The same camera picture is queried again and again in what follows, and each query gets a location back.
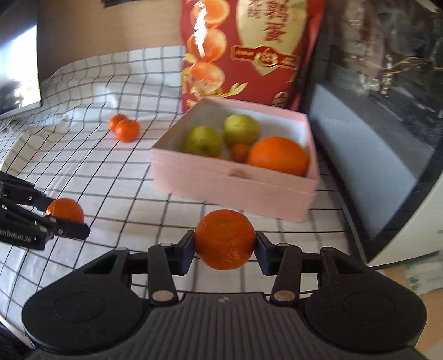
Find green lemon in box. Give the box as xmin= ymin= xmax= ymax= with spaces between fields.
xmin=223 ymin=114 xmax=261 ymax=148

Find pink cardboard box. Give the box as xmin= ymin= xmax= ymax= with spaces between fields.
xmin=150 ymin=97 xmax=320 ymax=222

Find black grid white tablecloth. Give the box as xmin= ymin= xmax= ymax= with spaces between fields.
xmin=0 ymin=44 xmax=357 ymax=326

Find black glass appliance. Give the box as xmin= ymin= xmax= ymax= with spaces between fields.
xmin=302 ymin=1 xmax=442 ymax=267

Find small mandarin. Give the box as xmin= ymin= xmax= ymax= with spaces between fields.
xmin=230 ymin=143 xmax=250 ymax=163

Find black monitor screen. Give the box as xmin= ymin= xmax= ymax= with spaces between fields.
xmin=1 ymin=1 xmax=41 ymax=119

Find green lemon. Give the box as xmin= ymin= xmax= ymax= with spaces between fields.
xmin=223 ymin=114 xmax=261 ymax=148
xmin=182 ymin=125 xmax=223 ymax=158

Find large orange in box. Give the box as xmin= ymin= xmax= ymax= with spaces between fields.
xmin=247 ymin=137 xmax=309 ymax=176

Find red snack bag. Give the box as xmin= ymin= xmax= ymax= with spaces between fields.
xmin=181 ymin=0 xmax=325 ymax=111

